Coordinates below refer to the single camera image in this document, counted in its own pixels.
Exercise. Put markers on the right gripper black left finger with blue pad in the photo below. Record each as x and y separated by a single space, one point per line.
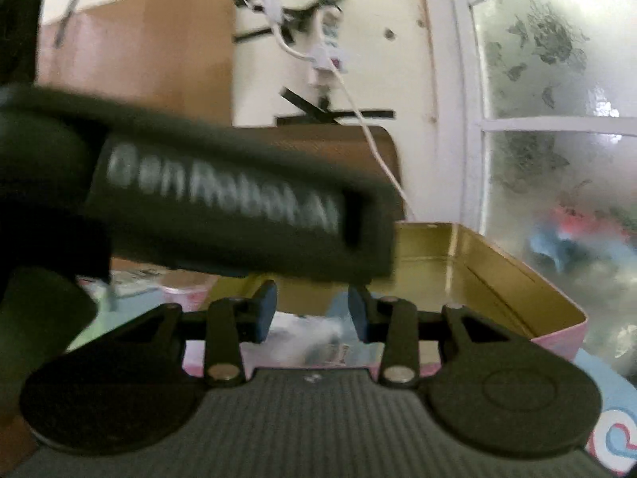
142 381

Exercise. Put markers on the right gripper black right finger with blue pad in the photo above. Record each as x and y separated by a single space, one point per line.
483 384

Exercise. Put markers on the pink gold biscuit tin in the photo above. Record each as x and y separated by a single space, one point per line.
436 264

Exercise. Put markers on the brown wooden headboard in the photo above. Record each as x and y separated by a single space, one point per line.
170 55

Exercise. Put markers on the blue pink cartoon bedsheet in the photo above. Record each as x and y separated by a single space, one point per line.
607 407

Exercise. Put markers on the brown chair back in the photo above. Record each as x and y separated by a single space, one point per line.
344 145

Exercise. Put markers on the frosted glass window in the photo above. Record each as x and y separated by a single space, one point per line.
550 87

